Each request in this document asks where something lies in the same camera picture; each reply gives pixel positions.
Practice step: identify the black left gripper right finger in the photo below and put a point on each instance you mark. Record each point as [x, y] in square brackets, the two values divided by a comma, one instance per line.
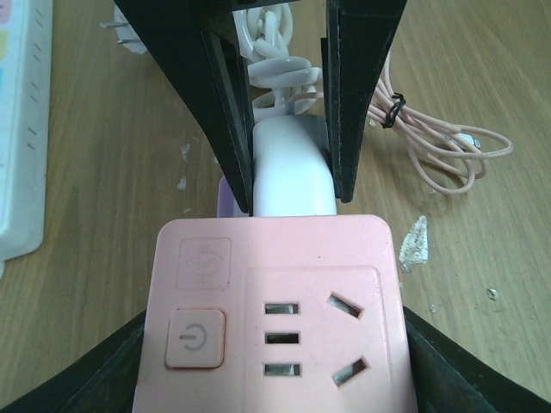
[447, 378]

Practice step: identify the white power strip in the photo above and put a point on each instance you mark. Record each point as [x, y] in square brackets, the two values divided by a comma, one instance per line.
[26, 63]

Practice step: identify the white two-prong plug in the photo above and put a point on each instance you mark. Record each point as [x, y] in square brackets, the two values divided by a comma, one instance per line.
[126, 35]

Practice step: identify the white usb charger block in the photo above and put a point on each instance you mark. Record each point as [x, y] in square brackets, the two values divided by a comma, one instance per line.
[292, 175]

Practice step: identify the purple adapter cube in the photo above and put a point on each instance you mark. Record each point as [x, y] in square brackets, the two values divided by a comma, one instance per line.
[227, 207]

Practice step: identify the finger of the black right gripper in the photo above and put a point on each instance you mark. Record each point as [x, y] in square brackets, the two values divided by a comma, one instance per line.
[359, 35]
[195, 44]

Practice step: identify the pink adapter with blue plug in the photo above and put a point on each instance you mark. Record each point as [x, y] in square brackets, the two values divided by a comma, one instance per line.
[275, 315]

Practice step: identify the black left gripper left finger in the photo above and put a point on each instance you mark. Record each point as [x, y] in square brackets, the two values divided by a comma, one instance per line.
[102, 380]

